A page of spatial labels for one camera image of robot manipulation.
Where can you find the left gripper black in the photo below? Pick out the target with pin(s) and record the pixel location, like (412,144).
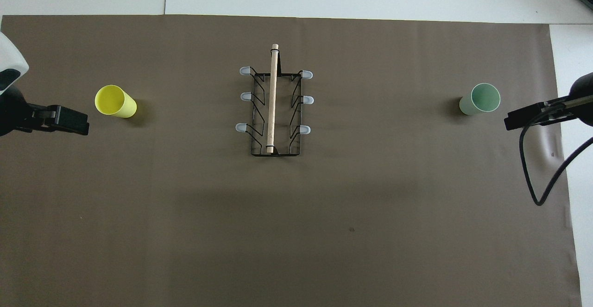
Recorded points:
(44,118)

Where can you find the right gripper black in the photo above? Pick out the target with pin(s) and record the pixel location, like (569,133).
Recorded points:
(553,112)

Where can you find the pale green plastic cup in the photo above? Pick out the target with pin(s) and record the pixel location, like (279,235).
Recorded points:
(484,97)

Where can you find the yellow plastic cup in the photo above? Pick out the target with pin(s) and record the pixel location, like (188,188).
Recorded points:
(116,101)

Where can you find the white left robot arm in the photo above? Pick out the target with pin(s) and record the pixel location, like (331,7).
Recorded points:
(9,61)

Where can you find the brown paper table mat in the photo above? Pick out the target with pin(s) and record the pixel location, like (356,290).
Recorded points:
(185,228)

